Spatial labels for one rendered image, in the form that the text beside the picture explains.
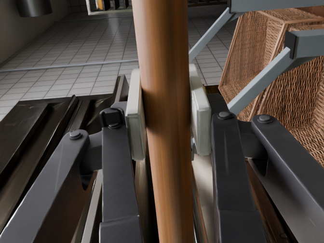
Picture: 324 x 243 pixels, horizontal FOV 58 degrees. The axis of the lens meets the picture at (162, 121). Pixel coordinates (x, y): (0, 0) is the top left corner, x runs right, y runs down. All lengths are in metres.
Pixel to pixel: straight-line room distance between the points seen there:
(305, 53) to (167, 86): 0.46
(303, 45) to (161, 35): 0.46
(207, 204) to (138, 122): 0.93
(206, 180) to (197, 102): 1.00
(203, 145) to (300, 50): 0.46
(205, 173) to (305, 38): 0.72
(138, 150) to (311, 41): 0.49
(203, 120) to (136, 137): 0.04
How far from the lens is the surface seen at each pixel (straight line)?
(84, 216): 0.86
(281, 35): 1.21
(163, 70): 0.16
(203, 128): 0.16
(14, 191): 1.27
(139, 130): 0.15
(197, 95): 0.16
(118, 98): 1.45
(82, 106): 1.78
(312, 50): 0.61
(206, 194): 1.10
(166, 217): 0.23
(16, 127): 1.74
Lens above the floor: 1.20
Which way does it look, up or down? level
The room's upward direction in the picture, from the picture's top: 95 degrees counter-clockwise
